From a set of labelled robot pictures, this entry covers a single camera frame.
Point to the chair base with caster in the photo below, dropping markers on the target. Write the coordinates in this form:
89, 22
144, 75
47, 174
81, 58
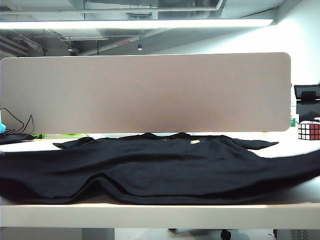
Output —
225, 235

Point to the Rubik's cube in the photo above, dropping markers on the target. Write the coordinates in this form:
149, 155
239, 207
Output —
309, 130

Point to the black office chair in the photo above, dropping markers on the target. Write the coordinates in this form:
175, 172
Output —
308, 111

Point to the red ceiling sign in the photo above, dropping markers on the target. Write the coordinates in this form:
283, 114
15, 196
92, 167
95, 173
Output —
123, 42

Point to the black T-shirt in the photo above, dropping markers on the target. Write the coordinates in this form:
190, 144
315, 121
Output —
160, 170

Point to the long ceiling light strip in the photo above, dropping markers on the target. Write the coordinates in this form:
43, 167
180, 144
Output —
125, 24

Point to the green object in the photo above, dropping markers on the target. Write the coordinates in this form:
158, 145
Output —
41, 136

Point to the black pendant lamp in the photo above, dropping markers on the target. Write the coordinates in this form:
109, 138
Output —
140, 47
70, 48

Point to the light blue object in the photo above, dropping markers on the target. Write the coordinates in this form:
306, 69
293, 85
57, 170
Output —
2, 127

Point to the bottle with green label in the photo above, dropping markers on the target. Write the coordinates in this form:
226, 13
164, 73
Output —
293, 122

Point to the beige desk divider panel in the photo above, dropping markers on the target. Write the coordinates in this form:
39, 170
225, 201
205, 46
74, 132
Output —
150, 95

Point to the grey vented box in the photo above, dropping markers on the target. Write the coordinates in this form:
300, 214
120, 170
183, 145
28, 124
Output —
300, 235

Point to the black pad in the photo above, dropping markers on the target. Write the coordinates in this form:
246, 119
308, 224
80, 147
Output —
15, 138

